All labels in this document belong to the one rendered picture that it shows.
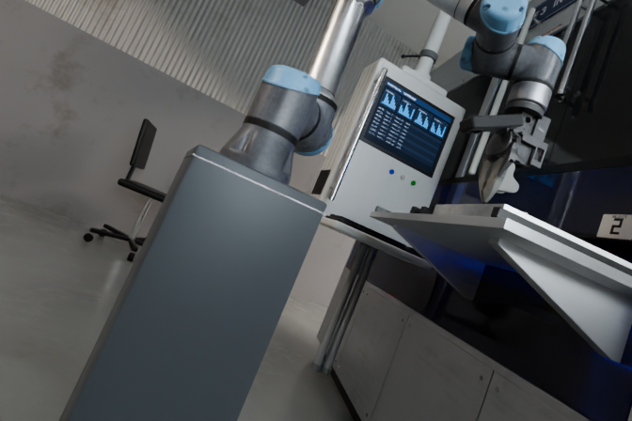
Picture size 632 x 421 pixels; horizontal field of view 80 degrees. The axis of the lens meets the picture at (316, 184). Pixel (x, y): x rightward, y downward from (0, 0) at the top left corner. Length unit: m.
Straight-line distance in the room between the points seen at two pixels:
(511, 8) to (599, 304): 0.60
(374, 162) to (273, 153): 0.99
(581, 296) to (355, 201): 0.94
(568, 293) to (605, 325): 0.11
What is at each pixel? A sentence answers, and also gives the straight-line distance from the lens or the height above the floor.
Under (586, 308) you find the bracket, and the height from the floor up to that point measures 0.80.
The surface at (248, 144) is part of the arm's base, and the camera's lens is 0.72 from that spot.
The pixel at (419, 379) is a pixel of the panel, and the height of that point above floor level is 0.41.
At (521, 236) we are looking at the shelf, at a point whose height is 0.86.
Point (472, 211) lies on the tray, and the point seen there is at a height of 0.90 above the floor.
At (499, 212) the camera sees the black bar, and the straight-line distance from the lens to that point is 0.74.
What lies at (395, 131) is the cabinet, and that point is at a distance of 1.71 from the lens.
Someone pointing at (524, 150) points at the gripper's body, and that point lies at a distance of 0.85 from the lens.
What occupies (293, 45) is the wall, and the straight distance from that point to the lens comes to 4.48.
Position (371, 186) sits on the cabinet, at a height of 1.01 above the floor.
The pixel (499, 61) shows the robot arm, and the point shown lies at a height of 1.20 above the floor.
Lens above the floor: 0.73
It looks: 7 degrees up
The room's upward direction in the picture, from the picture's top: 23 degrees clockwise
